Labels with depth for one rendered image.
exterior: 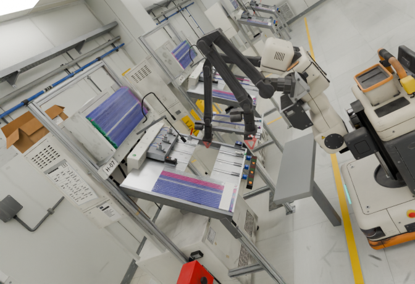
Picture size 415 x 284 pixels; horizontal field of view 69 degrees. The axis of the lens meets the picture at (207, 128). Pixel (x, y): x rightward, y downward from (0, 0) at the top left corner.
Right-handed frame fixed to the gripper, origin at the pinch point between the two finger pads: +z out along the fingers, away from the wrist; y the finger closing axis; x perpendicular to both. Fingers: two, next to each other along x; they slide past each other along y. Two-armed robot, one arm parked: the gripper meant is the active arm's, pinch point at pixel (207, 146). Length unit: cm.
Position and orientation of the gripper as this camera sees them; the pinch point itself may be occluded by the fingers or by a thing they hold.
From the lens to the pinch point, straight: 229.6
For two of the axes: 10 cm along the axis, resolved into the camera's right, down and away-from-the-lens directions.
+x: 9.7, 1.4, -1.8
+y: -2.2, 5.0, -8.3
